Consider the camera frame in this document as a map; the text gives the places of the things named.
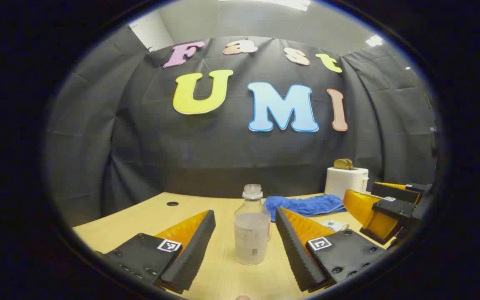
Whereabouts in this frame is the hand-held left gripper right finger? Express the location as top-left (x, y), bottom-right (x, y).
top-left (275, 206), bottom-right (390, 292)

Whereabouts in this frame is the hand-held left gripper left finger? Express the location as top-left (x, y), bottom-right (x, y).
top-left (94, 210), bottom-right (216, 294)

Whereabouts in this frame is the clear plastic water bottle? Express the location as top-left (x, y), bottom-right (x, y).
top-left (234, 184), bottom-right (272, 266)

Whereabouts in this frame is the blue towel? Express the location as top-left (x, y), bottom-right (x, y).
top-left (264, 195), bottom-right (347, 217)

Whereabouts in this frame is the white toaster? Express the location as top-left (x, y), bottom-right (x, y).
top-left (325, 167), bottom-right (369, 200)

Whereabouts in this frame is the black backdrop cloth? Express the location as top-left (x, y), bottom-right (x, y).
top-left (44, 25), bottom-right (438, 228)

